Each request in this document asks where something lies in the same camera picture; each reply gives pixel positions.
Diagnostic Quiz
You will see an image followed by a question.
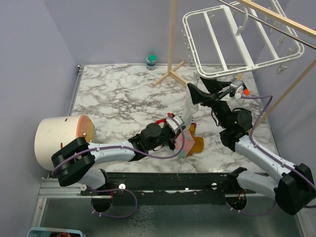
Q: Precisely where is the red sock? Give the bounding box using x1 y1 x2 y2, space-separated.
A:
156 118 165 127

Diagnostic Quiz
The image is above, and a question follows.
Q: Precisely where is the teal lidded jar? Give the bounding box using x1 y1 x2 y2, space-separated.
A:
146 54 157 71

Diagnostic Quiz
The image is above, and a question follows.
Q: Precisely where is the pink sock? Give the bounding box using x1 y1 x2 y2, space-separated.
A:
174 130 195 158

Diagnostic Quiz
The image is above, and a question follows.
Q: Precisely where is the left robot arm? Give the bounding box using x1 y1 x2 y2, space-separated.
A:
51 122 185 195

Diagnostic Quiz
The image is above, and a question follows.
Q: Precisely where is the blue bin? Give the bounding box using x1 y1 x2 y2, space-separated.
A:
27 227 86 237

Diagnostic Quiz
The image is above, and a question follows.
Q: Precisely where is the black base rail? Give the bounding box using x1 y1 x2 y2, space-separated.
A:
79 172 245 209

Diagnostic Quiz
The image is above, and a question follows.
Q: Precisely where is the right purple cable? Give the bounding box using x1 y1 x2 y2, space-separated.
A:
223 95 316 216

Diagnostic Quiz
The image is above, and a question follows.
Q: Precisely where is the wooden clothes rack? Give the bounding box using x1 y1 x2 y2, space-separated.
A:
153 0 316 124

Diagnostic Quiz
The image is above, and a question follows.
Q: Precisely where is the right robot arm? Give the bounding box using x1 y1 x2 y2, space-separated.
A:
187 78 316 215

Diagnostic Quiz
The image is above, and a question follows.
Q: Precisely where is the white sock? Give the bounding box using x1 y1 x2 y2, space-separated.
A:
181 86 198 129

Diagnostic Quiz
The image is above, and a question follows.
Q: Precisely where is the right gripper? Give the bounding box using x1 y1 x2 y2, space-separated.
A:
188 75 232 128

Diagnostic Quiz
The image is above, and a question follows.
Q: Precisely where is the black orange highlighter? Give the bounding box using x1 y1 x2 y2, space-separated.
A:
243 83 250 96

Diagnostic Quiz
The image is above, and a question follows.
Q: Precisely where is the cream cylindrical container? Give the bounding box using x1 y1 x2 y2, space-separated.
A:
34 115 96 171

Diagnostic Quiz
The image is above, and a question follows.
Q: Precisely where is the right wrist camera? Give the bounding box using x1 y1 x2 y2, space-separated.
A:
229 80 244 100

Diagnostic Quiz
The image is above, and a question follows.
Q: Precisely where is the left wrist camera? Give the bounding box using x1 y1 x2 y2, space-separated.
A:
165 114 185 133

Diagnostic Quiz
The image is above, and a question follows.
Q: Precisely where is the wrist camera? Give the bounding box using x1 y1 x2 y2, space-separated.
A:
165 114 185 133
229 80 244 100

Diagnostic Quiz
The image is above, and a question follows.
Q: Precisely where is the white plastic sock hanger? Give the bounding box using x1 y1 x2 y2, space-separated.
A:
182 1 305 79

